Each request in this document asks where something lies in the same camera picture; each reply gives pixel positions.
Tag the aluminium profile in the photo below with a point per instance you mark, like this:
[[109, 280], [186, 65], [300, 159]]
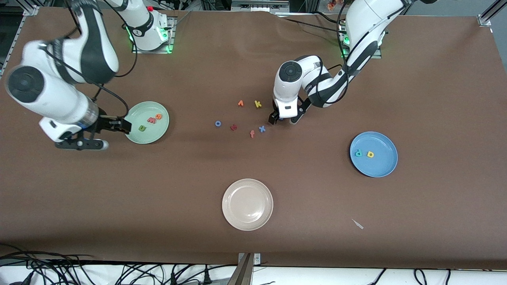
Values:
[[489, 14], [33, 8]]

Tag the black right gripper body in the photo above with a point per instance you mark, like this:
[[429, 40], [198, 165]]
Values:
[[105, 123]]

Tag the brown table mat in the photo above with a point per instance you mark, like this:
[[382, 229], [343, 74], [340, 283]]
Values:
[[253, 166]]

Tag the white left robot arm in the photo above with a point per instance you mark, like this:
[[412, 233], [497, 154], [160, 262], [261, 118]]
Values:
[[356, 23]]

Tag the white paper scrap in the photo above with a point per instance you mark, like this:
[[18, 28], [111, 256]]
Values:
[[357, 224]]

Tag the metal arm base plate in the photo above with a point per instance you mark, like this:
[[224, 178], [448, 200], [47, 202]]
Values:
[[171, 35], [376, 56]]

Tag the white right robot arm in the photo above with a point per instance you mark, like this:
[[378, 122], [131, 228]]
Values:
[[51, 95]]

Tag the grey metal frame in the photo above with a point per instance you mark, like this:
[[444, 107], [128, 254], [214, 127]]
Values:
[[259, 4]]

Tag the beige plate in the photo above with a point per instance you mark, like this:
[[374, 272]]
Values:
[[247, 204]]

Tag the blue plate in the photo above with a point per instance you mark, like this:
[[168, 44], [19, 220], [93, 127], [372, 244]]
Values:
[[380, 166]]

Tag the metal clamp bracket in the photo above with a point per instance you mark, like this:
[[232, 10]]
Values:
[[243, 273]]

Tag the aluminium edge rail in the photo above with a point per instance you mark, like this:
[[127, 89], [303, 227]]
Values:
[[17, 27]]

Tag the dried flowers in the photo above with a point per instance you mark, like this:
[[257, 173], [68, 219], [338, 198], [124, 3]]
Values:
[[334, 4]]

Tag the pale green plate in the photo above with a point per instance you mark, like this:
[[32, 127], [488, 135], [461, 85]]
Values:
[[152, 134]]

